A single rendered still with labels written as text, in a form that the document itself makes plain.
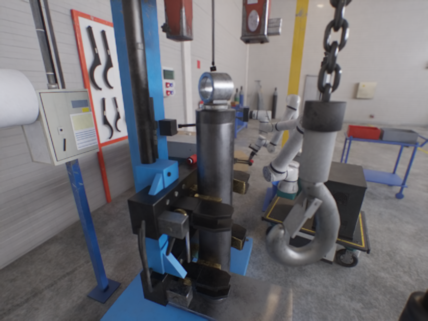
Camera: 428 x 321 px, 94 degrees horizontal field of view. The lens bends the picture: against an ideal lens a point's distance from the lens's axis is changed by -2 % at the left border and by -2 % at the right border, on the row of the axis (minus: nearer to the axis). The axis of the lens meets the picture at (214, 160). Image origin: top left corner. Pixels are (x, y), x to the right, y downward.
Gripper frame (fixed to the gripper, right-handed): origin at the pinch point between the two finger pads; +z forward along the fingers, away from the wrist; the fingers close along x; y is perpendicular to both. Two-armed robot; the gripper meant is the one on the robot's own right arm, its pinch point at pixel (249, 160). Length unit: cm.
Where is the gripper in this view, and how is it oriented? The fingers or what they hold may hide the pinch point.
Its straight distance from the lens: 261.7
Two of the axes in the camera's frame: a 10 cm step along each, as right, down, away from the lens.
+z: -4.1, 8.4, 3.5
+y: 8.3, 5.0, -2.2
